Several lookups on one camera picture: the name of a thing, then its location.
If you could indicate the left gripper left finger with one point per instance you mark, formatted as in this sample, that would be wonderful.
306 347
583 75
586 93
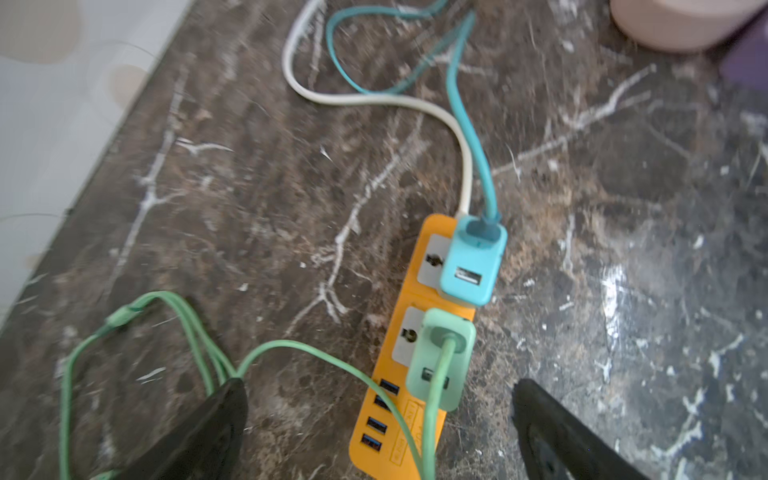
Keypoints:
205 445

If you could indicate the purple power strip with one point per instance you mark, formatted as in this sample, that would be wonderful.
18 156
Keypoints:
746 61

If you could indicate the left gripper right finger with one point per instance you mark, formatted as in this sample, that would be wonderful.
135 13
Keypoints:
554 444

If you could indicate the teal charger adapter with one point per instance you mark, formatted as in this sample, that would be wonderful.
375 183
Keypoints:
473 262

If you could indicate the orange power strip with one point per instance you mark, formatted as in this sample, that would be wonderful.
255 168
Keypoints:
378 447

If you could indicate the round beige power socket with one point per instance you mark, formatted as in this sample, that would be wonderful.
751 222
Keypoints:
682 26

